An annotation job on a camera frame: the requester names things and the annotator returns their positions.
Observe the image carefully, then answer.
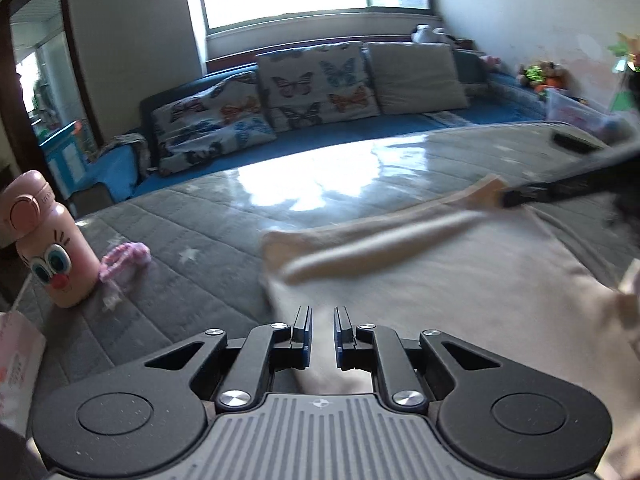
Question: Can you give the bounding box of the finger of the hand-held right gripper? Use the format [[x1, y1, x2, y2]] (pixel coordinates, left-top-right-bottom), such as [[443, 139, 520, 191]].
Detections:
[[501, 166, 623, 207]]

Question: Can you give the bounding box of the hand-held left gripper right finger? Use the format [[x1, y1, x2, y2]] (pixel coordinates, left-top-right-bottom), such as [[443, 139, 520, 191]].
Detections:
[[333, 306, 502, 414]]

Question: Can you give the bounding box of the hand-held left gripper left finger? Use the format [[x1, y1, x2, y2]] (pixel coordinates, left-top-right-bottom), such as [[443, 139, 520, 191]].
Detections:
[[144, 306, 313, 411]]

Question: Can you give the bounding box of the cream garment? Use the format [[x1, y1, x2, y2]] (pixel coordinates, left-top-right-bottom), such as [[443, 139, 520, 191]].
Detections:
[[260, 174, 640, 480]]

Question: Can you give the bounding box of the black flat object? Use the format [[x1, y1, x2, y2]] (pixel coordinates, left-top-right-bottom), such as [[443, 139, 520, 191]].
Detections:
[[550, 131, 609, 154]]

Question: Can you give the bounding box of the clear plastic bag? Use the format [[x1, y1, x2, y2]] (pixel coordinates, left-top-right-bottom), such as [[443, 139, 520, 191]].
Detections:
[[545, 89, 627, 135]]

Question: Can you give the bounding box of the colourful toy pile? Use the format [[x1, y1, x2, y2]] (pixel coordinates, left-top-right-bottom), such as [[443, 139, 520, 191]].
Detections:
[[516, 60, 569, 94]]

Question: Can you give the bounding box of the artificial flower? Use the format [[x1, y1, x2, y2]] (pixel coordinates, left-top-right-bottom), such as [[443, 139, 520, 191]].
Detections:
[[607, 32, 640, 75]]

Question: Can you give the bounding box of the beige pillow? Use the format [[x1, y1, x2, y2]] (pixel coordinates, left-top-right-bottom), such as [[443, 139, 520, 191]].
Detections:
[[367, 41, 472, 116]]

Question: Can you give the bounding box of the pink knitted scrunchie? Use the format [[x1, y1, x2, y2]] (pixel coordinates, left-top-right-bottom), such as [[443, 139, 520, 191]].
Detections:
[[99, 241, 152, 307]]

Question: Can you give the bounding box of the blue sofa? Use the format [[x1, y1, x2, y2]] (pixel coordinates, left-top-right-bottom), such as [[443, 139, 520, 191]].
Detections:
[[92, 50, 551, 200]]

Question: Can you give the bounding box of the white plush toy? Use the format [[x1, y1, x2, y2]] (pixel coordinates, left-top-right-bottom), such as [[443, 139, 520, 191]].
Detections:
[[411, 24, 452, 44]]

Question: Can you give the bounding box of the butterfly print pillow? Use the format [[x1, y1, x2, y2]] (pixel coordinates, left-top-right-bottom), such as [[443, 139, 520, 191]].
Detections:
[[151, 72, 279, 177], [257, 41, 381, 134]]

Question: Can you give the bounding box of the grey patterned cloth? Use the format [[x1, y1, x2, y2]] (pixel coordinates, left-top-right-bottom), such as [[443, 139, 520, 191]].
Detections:
[[95, 132, 152, 182]]

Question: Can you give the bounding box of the pink cartoon face bottle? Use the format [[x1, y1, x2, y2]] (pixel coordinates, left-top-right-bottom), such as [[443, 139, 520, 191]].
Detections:
[[0, 170, 101, 311]]

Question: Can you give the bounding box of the white pink tissue pack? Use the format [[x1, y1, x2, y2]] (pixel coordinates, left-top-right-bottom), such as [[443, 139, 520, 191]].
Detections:
[[0, 310, 47, 437]]

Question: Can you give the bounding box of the blue cabinet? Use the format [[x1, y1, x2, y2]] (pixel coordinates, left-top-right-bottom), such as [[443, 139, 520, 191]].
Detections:
[[39, 120, 99, 187]]

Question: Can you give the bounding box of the dark wooden door frame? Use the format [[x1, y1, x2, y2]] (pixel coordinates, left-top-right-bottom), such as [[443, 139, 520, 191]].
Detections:
[[0, 0, 107, 201]]

